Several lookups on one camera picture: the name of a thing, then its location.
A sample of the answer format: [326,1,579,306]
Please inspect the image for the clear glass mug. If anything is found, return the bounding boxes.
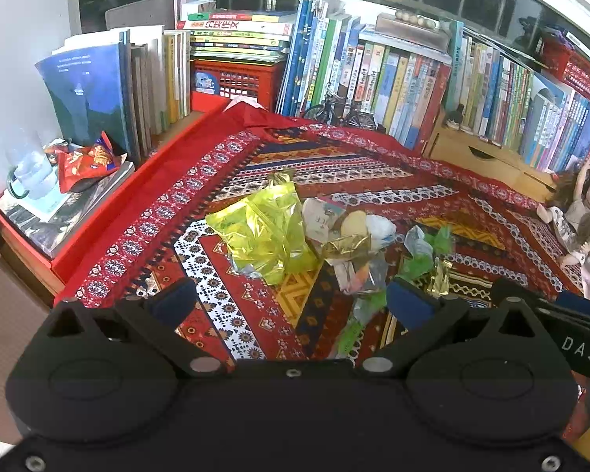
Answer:
[7,149,58,199]

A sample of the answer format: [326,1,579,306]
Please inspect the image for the white plastic bag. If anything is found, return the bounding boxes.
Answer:
[365,214,396,251]

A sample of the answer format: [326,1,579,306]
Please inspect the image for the red snack bag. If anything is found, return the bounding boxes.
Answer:
[43,131,125,194]

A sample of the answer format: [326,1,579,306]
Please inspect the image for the red plastic crate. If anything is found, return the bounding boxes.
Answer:
[192,59,284,111]

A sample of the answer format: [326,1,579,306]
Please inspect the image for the miniature black bicycle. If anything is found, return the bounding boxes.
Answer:
[301,88,378,131]

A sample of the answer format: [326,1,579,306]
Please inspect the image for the flat magazine stack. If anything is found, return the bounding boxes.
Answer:
[0,161,135,258]

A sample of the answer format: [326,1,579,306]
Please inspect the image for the green plastic wrapper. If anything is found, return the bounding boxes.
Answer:
[332,226,453,359]

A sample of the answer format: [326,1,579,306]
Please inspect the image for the wooden drawer box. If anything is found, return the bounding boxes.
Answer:
[423,120,554,201]

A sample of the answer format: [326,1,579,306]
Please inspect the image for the row of upright books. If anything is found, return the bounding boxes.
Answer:
[276,0,459,152]

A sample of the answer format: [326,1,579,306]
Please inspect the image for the blue landscape book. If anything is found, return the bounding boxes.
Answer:
[36,44,135,156]

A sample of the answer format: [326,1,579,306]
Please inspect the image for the right row of books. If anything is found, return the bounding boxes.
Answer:
[444,21,590,173]

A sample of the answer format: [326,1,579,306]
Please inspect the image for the brown-haired doll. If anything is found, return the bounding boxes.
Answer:
[536,160,590,299]

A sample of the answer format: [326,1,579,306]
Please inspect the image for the left upright pale books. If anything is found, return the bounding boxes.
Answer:
[63,24,192,162]

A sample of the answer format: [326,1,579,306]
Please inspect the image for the red patterned tablecloth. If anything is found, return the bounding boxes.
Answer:
[60,103,582,361]

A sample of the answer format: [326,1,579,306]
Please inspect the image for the white pink snack wrapper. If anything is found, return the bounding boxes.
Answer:
[301,197,346,257]

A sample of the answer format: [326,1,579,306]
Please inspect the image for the stack of horizontal books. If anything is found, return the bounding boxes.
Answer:
[175,11,296,65]

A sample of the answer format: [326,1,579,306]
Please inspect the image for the yellow-green foil wrapper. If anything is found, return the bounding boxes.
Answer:
[205,168,319,286]

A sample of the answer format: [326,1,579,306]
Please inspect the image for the gold foil wrapper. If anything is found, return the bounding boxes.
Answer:
[322,234,371,261]

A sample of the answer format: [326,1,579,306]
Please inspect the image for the bread slice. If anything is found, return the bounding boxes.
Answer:
[340,210,369,238]

